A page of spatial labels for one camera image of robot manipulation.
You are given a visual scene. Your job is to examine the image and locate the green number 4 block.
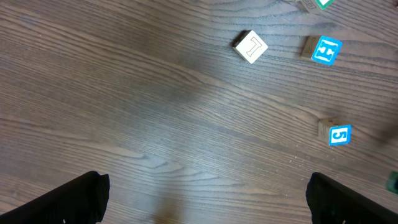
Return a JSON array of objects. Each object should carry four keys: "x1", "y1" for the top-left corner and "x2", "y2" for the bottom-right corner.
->
[{"x1": 300, "y1": 0, "x2": 335, "y2": 14}]

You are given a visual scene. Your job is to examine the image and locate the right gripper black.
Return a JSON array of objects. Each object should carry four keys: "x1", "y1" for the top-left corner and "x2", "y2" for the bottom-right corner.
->
[{"x1": 386, "y1": 171, "x2": 398, "y2": 195}]

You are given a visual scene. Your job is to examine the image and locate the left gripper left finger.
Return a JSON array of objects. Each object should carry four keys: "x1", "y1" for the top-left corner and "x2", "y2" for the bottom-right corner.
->
[{"x1": 1, "y1": 171, "x2": 110, "y2": 224}]

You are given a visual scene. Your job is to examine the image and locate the blue number 5 block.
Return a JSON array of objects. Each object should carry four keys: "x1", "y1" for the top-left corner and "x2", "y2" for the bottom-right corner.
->
[{"x1": 318, "y1": 118, "x2": 353, "y2": 146}]

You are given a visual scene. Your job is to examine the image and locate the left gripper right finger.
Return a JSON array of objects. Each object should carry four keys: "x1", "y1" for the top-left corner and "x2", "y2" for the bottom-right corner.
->
[{"x1": 305, "y1": 172, "x2": 397, "y2": 224}]

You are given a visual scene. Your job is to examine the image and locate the plain block letter T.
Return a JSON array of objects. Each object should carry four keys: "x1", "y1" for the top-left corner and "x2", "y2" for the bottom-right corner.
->
[{"x1": 233, "y1": 30, "x2": 268, "y2": 64}]

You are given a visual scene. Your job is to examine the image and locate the blue letter H block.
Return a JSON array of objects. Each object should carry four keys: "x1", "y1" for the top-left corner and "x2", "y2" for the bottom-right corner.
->
[{"x1": 301, "y1": 35, "x2": 343, "y2": 66}]

